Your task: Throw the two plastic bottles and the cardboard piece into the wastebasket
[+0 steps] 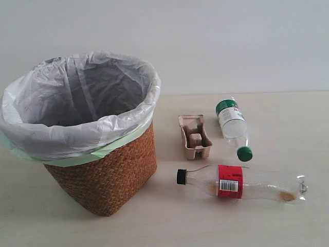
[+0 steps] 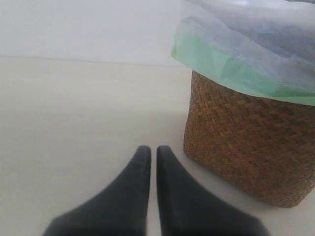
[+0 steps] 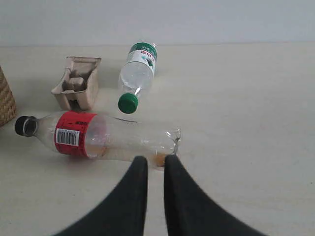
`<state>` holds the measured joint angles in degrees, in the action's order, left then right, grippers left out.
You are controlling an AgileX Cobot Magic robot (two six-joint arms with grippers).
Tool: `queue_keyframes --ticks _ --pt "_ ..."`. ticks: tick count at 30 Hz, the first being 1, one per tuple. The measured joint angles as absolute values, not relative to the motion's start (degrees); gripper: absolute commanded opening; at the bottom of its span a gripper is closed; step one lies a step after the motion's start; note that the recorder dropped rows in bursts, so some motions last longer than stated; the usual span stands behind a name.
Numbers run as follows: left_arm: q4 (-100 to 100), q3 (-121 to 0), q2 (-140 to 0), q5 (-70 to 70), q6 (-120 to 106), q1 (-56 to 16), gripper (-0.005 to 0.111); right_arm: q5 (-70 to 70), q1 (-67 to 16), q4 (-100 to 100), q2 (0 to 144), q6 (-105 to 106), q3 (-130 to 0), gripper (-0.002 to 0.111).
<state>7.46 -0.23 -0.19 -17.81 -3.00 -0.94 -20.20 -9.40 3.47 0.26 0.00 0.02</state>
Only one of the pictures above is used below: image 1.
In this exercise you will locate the brown cardboard egg carton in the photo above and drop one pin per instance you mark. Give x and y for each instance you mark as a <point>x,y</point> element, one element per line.
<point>195,141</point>

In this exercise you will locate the clear bottle with green cap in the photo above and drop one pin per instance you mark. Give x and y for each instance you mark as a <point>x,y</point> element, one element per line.
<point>234,128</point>

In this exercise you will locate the clear cola bottle red label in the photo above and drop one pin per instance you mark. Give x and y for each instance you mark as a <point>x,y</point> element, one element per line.
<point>240,182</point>

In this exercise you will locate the white and green bin liner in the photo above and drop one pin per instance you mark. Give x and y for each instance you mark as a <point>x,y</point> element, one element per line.
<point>76,109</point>

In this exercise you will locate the brown woven wicker basket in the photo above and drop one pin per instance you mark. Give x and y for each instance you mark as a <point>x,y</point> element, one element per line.
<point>103,186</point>

